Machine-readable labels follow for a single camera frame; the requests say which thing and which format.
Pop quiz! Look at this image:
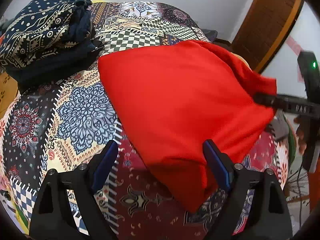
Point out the red garment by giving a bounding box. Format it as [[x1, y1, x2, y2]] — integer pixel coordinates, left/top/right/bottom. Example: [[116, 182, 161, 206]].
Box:
[[98, 40, 277, 213]]

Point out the person's right hand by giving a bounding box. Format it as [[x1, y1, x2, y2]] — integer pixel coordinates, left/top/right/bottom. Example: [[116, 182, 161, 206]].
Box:
[[294, 116, 310, 155]]

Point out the brown wooden door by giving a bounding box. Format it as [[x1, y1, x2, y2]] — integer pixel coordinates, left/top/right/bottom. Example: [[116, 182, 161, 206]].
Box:
[[232, 0, 303, 72]]

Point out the dark grey bag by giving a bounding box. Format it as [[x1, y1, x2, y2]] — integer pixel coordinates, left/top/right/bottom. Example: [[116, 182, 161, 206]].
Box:
[[201, 29, 218, 42]]

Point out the brown cardboard box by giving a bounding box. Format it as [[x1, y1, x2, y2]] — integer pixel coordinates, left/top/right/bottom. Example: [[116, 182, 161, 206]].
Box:
[[0, 72, 18, 118]]

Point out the navy patterned folded garment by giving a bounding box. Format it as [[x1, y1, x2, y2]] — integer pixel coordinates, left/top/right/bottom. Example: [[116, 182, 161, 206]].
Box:
[[1, 0, 102, 92]]

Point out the yellow curved tube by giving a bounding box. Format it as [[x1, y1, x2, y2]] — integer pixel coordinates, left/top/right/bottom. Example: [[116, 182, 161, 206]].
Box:
[[91, 0, 107, 3]]

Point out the pink heart wall sticker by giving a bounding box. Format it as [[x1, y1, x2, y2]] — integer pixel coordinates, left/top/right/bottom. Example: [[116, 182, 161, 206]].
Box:
[[285, 35, 304, 83]]

